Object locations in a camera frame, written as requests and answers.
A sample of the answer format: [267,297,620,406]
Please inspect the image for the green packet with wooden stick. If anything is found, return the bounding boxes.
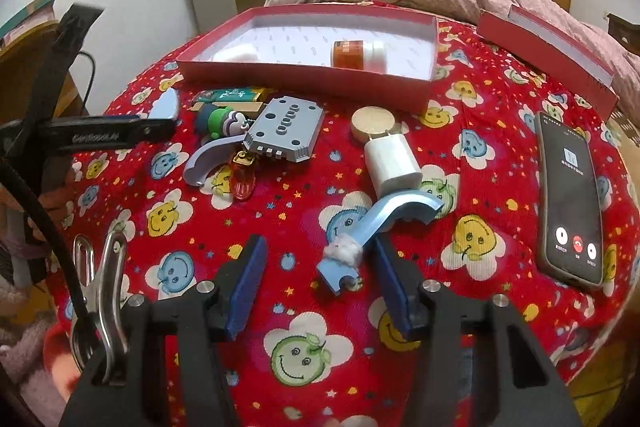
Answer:
[191,88,271,114]

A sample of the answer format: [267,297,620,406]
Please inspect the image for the green cartoon figure keychain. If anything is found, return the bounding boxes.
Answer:
[195,103,246,140]

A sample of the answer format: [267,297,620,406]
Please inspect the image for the silver metal spring clip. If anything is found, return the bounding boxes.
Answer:
[71,231,130,385]

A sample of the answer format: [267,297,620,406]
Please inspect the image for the red cardboard box tray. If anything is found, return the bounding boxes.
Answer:
[176,4,441,114]

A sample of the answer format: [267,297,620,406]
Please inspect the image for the blue curved plastic piece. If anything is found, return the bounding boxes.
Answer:
[317,189,445,295]

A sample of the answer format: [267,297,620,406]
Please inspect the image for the red printed blanket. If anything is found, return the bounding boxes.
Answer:
[45,7,632,427]

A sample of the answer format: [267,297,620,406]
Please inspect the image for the thick black cable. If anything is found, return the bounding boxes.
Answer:
[0,159,93,358]

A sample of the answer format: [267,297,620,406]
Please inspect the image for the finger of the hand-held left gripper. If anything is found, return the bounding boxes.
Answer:
[20,3,105,128]
[30,116,177,155]

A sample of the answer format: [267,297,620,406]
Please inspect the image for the black remote control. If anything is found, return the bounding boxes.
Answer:
[534,111,608,292]

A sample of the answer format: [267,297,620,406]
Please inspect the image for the lavender curved plastic piece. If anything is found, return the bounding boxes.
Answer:
[182,134,247,188]

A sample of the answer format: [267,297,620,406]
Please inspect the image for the thin black cable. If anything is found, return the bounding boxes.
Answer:
[70,51,98,118]

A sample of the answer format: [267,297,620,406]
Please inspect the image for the light blue plastic piece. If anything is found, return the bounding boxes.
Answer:
[149,87,181,122]

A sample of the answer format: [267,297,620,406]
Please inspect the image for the wooden desk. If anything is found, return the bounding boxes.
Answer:
[0,21,76,122]

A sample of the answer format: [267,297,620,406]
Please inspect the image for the orange label white bottle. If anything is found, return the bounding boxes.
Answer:
[331,39,388,72]

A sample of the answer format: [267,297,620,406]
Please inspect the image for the grey plastic block with holes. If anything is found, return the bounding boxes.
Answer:
[243,96,326,165]

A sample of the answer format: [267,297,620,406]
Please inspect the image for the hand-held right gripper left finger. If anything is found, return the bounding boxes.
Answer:
[60,234,268,427]

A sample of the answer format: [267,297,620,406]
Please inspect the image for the red cardboard box lid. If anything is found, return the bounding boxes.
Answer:
[476,5,619,120]

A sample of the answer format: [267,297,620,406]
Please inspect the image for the white charger plug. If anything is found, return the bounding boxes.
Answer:
[363,134,425,198]

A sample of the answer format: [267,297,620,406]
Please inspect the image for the white earbud case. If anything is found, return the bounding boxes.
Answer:
[212,46,260,64]

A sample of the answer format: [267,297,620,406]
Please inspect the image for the orange transparent plastic piece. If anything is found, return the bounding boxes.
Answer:
[229,152,258,202]

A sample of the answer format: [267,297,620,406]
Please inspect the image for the round wooden lid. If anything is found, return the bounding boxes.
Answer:
[351,106,396,142]

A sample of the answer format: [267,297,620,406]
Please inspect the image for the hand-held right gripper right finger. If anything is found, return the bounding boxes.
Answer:
[372,234,583,427]

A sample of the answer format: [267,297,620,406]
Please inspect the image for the dark wooden headboard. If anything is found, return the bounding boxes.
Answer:
[607,13,640,55]

